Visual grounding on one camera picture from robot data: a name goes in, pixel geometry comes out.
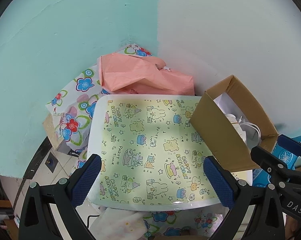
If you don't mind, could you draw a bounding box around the yellow cartoon patterned tray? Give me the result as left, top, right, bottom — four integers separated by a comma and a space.
86, 94, 253, 212

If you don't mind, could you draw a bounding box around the floral patterned cloth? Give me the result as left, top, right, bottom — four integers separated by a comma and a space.
45, 44, 152, 160

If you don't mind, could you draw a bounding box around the brown cardboard box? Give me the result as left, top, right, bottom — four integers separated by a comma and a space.
190, 75, 278, 172

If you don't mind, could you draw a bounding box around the white usb cable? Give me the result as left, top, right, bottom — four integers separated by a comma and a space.
236, 115, 262, 143

